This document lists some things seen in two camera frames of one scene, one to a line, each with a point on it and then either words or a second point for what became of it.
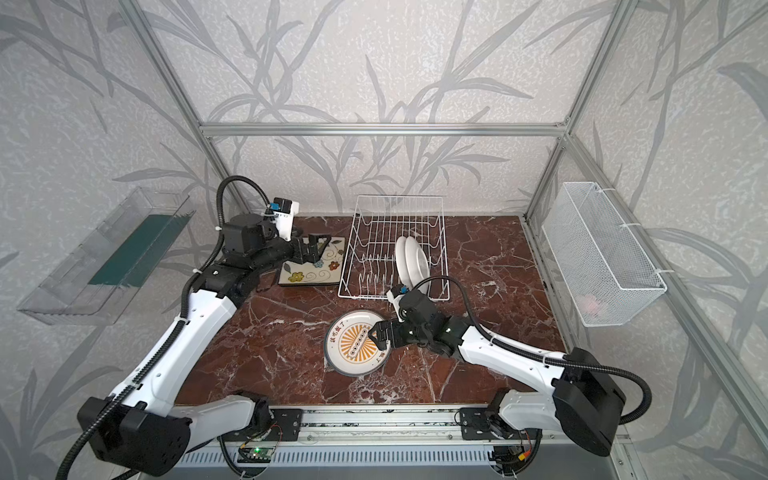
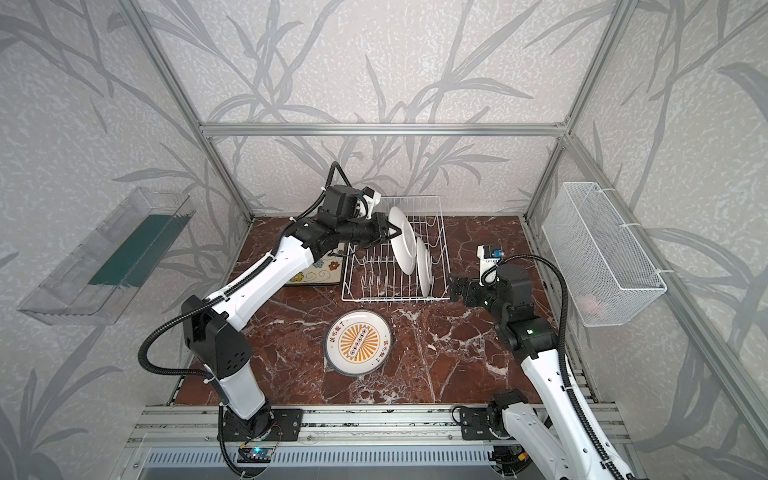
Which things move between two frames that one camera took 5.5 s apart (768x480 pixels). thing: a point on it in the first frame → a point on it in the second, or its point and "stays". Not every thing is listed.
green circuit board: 255,454 stays
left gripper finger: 315,256 → 398,232
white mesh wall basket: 607,278 stays
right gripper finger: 378,331 → 455,282
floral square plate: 327,270 stays
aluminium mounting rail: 403,423 stays
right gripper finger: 381,343 → 456,292
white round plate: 349,349 stays
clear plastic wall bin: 92,283 stays
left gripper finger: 321,242 → 391,225
